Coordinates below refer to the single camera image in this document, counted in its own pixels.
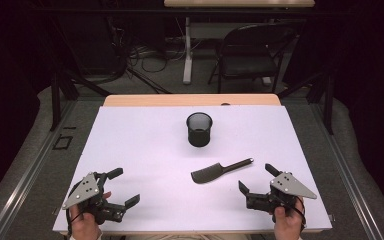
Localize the person's left hand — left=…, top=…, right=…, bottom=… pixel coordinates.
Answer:
left=69, top=203, right=103, bottom=240

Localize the black horizontal frame bar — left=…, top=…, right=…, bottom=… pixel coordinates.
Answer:
left=29, top=7, right=351, bottom=17

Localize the black folding chair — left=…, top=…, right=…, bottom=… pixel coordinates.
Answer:
left=208, top=23, right=298, bottom=94

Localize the left hand-held gripper cable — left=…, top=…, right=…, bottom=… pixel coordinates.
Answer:
left=65, top=191, right=83, bottom=237

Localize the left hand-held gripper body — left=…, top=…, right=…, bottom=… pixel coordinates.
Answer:
left=62, top=170, right=128, bottom=225

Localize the person's right hand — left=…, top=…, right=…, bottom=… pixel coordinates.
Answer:
left=273, top=198, right=307, bottom=240

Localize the wooden desk with white leg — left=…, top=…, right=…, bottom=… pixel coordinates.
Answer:
left=163, top=0, right=316, bottom=85

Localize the white table board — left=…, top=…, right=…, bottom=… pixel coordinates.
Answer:
left=52, top=105, right=333, bottom=233

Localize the metal floor rail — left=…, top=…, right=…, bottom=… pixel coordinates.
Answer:
left=0, top=99, right=78, bottom=240
left=309, top=103, right=384, bottom=240

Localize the hand-held gripper cable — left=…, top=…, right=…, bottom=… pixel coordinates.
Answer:
left=279, top=194, right=307, bottom=232
left=65, top=191, right=83, bottom=237

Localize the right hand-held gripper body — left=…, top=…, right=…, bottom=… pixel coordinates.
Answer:
left=245, top=171, right=318, bottom=215

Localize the bundle of floor cables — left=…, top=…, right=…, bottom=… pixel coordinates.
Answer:
left=111, top=16, right=188, bottom=94

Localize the black frame stand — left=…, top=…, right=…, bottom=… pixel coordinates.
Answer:
left=49, top=69, right=113, bottom=132
left=277, top=69, right=335, bottom=135

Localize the black mesh pen cup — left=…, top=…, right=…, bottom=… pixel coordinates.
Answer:
left=185, top=111, right=214, bottom=148

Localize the right hand-held gripper cable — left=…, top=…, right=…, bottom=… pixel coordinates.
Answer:
left=279, top=194, right=307, bottom=232

